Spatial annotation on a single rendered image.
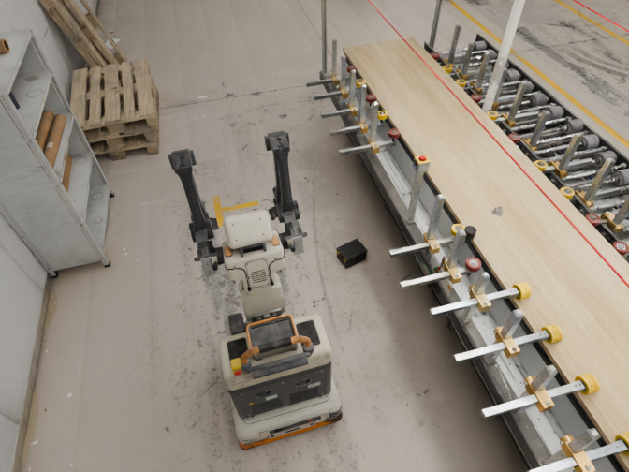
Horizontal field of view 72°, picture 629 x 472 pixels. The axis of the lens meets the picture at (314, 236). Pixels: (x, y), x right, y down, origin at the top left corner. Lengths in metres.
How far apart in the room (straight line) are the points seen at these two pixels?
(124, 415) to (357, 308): 1.70
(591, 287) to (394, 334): 1.28
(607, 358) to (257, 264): 1.66
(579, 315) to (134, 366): 2.72
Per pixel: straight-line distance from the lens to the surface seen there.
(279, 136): 2.03
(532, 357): 2.51
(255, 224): 1.99
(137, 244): 4.01
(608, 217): 3.16
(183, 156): 2.00
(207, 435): 3.01
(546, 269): 2.65
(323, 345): 2.23
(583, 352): 2.42
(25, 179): 3.39
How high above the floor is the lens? 2.79
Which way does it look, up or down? 48 degrees down
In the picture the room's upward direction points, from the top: 2 degrees counter-clockwise
